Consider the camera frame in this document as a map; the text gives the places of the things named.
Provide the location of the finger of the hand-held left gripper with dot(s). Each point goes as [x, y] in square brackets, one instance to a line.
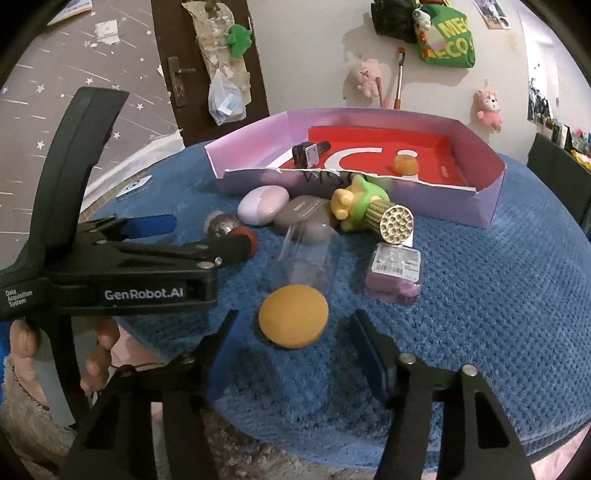
[184, 256]
[150, 226]

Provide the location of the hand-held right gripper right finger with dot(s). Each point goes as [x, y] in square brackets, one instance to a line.
[369, 360]

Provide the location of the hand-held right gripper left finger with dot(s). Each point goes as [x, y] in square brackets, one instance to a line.
[220, 360]

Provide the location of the silver metal ball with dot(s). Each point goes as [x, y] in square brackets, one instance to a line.
[220, 226]

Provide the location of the round orange sponge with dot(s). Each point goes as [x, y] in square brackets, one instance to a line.
[293, 316]

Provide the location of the pink egg-shaped case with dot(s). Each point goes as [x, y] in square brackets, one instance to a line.
[261, 205]

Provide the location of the clear plastic cup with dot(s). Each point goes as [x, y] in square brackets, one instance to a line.
[307, 263]

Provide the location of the purple cardboard box red inside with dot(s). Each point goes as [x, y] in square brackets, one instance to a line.
[351, 143]

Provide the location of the person's left forearm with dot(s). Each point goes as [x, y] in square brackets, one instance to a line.
[27, 438]

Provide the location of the person's left hand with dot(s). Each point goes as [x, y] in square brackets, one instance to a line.
[23, 355]

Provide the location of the purple labelled packet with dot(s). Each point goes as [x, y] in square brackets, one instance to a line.
[392, 277]

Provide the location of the person's fuzzy beige robe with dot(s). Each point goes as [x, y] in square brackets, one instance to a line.
[277, 457]

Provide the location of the clear plastic bag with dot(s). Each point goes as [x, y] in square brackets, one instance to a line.
[226, 99]

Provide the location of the green yellow duck toy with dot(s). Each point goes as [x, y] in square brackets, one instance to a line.
[353, 203]

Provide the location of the brown door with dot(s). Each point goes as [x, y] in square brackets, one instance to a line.
[184, 41]

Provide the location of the clear plastic hanging organizer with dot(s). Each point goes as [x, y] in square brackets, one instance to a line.
[207, 32]

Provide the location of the green dinosaur plush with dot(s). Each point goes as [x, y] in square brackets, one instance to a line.
[239, 40]

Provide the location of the pink pig plush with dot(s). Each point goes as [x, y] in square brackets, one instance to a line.
[364, 76]

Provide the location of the pink stick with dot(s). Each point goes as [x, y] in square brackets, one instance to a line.
[382, 94]

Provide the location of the black cloth covered table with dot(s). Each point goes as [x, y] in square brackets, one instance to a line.
[558, 170]

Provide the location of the pink bear plush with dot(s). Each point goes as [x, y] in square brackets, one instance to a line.
[489, 108]

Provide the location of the row of cosmetic bottles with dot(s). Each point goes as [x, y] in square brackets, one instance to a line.
[554, 124]

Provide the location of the black bag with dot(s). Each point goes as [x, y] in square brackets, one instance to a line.
[392, 21]

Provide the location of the green printed bag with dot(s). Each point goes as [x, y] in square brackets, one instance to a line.
[448, 39]

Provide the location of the small white cow plush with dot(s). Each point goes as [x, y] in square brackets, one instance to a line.
[421, 18]

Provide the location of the wall photos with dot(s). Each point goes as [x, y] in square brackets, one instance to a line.
[491, 14]

